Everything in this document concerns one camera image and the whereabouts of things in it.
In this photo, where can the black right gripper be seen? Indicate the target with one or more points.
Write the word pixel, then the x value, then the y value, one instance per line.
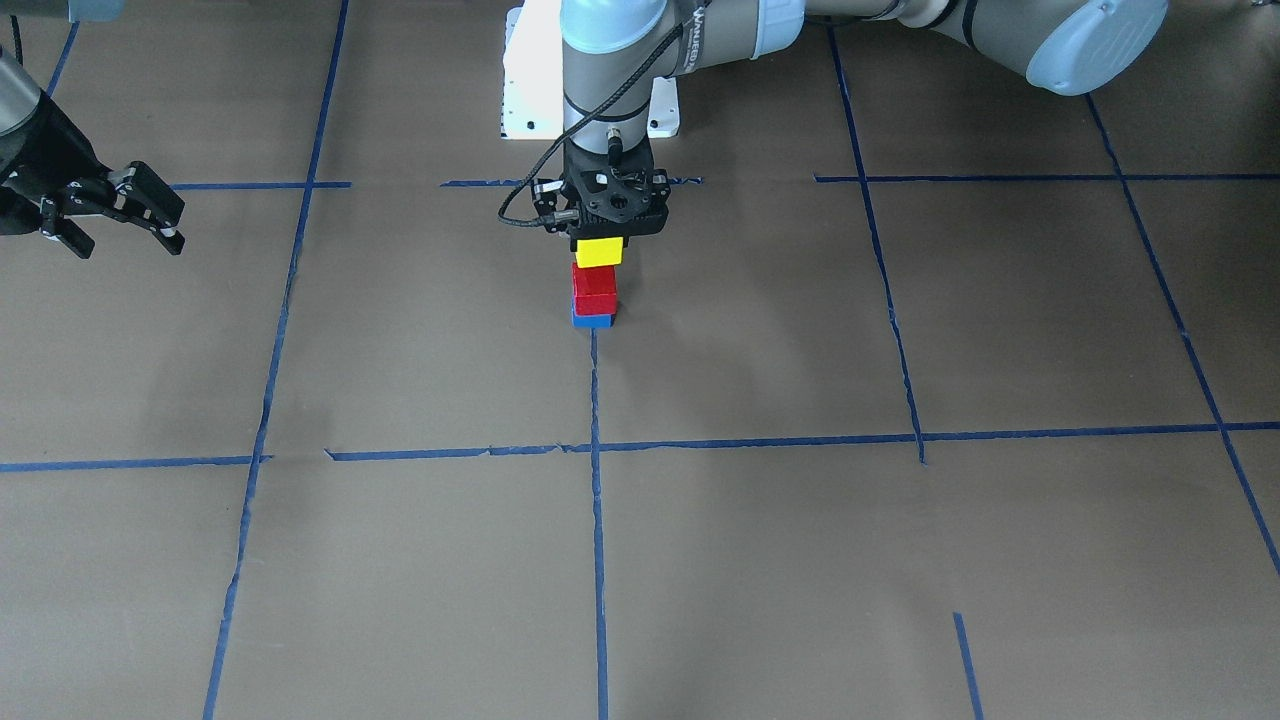
pixel 42 150

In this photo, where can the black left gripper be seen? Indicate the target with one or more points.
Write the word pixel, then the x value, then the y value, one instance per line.
pixel 546 193

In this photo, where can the yellow wooden cube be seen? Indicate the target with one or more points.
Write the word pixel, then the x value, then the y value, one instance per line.
pixel 594 252

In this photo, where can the red wooden cube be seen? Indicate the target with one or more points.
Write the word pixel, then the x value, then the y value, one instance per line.
pixel 594 290

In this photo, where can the blue wooden cube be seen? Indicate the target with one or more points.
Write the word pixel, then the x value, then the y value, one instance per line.
pixel 591 321

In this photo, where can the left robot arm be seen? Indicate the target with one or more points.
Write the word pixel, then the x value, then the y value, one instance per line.
pixel 1069 48

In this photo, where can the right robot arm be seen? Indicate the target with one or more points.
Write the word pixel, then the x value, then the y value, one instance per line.
pixel 89 197

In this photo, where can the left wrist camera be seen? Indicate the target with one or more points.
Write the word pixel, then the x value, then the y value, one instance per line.
pixel 615 209

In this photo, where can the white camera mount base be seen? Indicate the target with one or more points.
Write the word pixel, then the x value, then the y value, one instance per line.
pixel 530 80

